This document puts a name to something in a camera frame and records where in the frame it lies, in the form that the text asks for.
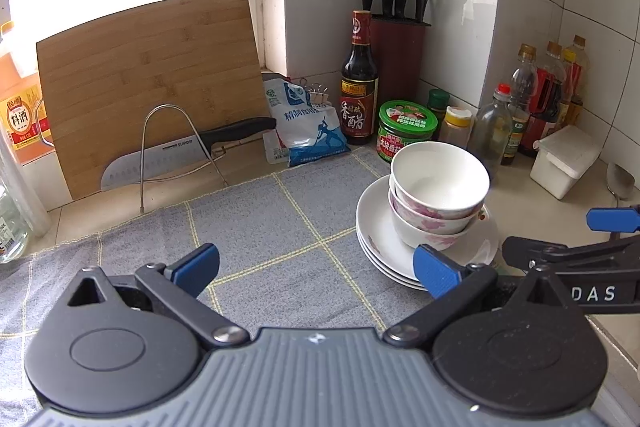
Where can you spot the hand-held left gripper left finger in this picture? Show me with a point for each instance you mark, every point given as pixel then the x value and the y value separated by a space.
pixel 197 269

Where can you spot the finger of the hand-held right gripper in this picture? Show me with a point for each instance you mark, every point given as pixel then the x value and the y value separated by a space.
pixel 612 219
pixel 575 257

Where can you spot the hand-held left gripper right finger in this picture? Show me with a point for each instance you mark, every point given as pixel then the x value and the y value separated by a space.
pixel 435 272

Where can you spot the white plate fruit print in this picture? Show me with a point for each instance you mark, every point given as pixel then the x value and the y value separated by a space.
pixel 370 259
pixel 387 278
pixel 375 217

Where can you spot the white bowl pink flowers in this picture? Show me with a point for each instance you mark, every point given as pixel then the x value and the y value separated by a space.
pixel 425 224
pixel 440 177

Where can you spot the metal spoon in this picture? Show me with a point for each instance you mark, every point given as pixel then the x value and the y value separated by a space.
pixel 620 179

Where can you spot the grey checked cloth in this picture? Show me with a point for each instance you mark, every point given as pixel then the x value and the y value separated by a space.
pixel 250 217

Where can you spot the white plastic container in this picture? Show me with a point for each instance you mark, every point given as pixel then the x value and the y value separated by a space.
pixel 565 162

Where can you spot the dark sauce bottle red label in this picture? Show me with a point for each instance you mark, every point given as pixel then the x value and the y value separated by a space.
pixel 547 102

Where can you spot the clear plastic packet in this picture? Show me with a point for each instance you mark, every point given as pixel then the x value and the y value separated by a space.
pixel 275 152

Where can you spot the yellow oil bottle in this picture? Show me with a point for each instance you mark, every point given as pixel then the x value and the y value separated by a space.
pixel 577 82

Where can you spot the yellow lid spice jar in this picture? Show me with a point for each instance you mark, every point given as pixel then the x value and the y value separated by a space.
pixel 455 129

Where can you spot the plastic bottle green label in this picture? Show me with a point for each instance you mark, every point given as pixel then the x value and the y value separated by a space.
pixel 522 107

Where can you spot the green lidded sauce jar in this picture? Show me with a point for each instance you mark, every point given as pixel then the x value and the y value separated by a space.
pixel 405 127

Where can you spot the glass bottle red cap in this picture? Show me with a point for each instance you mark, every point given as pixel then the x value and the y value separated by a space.
pixel 490 132

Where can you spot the green lid spice jar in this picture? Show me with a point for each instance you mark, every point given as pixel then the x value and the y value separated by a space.
pixel 437 99

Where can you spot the blue white salt bag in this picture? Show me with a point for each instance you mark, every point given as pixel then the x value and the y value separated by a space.
pixel 310 127

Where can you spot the dark vinegar bottle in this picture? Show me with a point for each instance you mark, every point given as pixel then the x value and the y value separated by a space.
pixel 358 107

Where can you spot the bamboo cutting board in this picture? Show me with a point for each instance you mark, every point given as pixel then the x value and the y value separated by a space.
pixel 140 67

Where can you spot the dark red knife block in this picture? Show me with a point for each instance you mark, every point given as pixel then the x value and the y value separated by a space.
pixel 400 62

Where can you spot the orange cooking wine jug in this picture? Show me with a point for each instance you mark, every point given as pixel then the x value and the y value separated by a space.
pixel 20 107

